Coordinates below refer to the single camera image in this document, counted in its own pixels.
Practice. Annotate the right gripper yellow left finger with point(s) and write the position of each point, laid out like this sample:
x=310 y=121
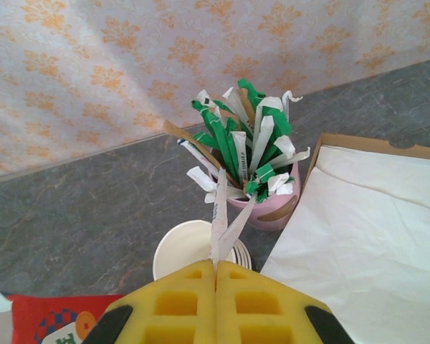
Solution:
x=172 y=308

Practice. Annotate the stack of paper cups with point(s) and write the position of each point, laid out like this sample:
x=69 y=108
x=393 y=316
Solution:
x=182 y=251

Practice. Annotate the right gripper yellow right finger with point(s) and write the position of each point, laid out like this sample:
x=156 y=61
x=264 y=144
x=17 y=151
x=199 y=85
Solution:
x=261 y=308

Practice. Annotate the brown cardboard napkin tray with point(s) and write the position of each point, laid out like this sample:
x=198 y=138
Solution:
x=362 y=143

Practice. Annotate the brown paper wrapped straw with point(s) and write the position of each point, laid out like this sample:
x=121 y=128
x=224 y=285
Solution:
x=186 y=138

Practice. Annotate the pink ceramic straw holder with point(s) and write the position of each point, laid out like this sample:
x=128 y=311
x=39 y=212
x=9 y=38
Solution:
x=272 y=211

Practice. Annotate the red paper takeout bag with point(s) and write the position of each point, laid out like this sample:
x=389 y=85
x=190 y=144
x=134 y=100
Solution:
x=46 y=315

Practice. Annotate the white paper straw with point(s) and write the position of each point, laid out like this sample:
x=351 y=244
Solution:
x=240 y=224
x=219 y=215

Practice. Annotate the cardboard box with white paper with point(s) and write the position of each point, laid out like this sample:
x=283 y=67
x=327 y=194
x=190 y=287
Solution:
x=362 y=251

